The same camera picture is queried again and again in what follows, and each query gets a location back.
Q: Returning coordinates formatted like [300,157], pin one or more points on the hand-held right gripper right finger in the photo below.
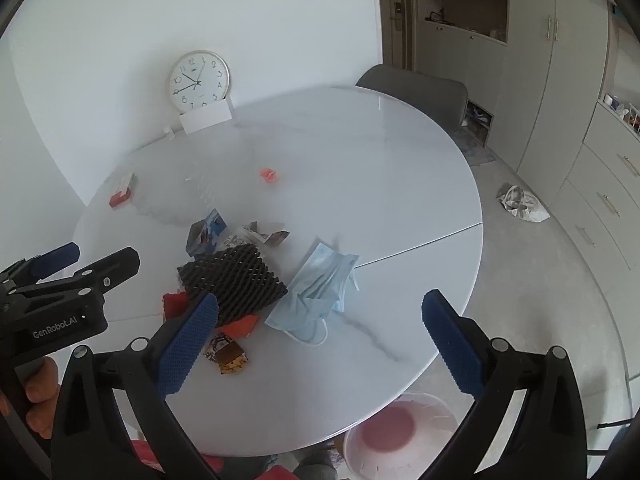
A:
[452,345]

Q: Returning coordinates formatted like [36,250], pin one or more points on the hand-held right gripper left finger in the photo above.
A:
[192,345]

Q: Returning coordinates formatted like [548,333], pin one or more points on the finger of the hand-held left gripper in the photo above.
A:
[60,256]
[117,265]

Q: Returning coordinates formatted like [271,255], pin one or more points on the blue drink carton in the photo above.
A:
[210,230]

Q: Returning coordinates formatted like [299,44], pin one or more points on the pink plastic bin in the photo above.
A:
[395,430]

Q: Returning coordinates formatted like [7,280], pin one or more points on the blue face mask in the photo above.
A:
[320,285]

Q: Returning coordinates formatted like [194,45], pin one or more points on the person's left hand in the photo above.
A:
[42,385]

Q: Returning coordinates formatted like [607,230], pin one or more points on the brown gold patterned wrapper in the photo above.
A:
[227,357]

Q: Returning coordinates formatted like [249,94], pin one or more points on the red snack packet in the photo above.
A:
[174,306]

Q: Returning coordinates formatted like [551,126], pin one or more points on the orange red wrapper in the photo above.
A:
[241,327]

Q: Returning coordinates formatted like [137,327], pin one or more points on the red and white small box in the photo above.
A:
[121,195]

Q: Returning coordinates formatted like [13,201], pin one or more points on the black honeycomb packing paper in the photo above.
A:
[230,277]

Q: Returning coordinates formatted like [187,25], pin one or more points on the clear plastic labelled wrapper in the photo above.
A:
[242,236]

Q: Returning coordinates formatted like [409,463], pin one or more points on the white bag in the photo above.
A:
[522,205]

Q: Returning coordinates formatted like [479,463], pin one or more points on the white card box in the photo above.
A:
[205,117]

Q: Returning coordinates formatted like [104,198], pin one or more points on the small orange wrapper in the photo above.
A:
[270,175]

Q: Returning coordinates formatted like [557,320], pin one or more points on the beige drawer unit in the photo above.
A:
[600,195]

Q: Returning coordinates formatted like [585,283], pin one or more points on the shoes in cabinet niche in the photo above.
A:
[477,120]

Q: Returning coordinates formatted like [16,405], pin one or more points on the grey chair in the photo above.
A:
[415,92]

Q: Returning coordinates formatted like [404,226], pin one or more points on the beige wardrobe cabinet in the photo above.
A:
[530,85]

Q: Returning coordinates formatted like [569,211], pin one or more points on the brown door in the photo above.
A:
[397,15]

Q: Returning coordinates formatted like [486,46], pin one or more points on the round white wall clock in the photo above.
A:
[198,81]

